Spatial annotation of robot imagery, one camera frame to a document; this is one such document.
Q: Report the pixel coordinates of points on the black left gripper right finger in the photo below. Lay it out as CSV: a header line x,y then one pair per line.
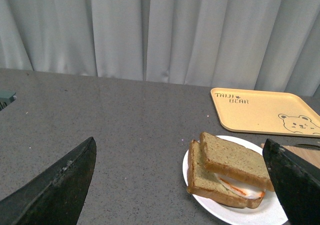
x,y
296,183

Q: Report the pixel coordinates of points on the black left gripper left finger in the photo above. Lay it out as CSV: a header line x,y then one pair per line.
x,y
57,195

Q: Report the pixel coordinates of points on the fake fried egg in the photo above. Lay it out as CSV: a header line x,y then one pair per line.
x,y
242,189

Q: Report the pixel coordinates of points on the bread slice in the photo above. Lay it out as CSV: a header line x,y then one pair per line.
x,y
204,183
235,161

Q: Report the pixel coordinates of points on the bamboo cutting board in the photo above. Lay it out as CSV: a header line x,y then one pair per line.
x,y
312,156

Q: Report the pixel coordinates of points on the yellow bear tray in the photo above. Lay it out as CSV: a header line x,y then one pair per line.
x,y
265,112

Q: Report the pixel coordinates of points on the green grey device at edge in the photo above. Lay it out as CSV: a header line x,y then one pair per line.
x,y
6,98

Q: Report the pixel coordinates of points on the grey curtain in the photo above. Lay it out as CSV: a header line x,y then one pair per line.
x,y
268,45

